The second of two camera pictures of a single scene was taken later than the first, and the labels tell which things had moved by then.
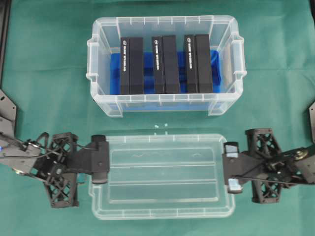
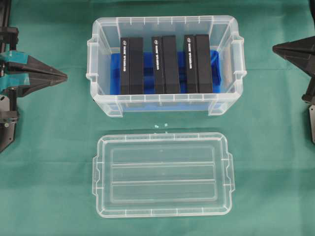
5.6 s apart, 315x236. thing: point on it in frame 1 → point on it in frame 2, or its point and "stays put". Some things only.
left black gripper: [57, 166] → [9, 37]
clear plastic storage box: [141, 66] stays put
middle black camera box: [165, 65] stays put
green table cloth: [48, 88] stays put
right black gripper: [270, 168] → [297, 51]
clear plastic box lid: [164, 177] stays put
